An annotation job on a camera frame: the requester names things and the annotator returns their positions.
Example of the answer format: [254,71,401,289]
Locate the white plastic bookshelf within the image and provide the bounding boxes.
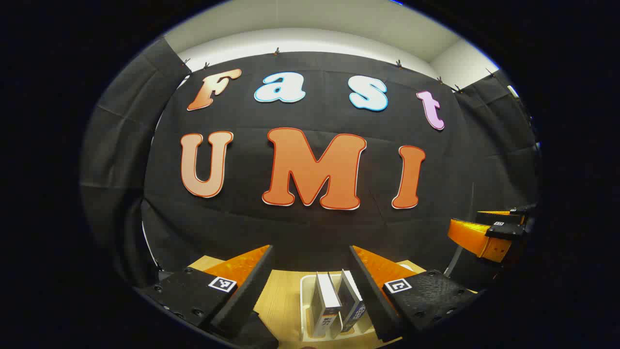
[299,263,422,342]

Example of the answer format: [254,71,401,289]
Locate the white picture-cover book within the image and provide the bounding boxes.
[310,272,342,339]

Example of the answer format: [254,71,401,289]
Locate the blue cover book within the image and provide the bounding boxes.
[337,269,365,333]

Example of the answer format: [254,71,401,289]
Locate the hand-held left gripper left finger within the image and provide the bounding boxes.
[138,245,280,349]

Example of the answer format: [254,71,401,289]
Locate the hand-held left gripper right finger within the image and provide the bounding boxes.
[349,245,479,343]

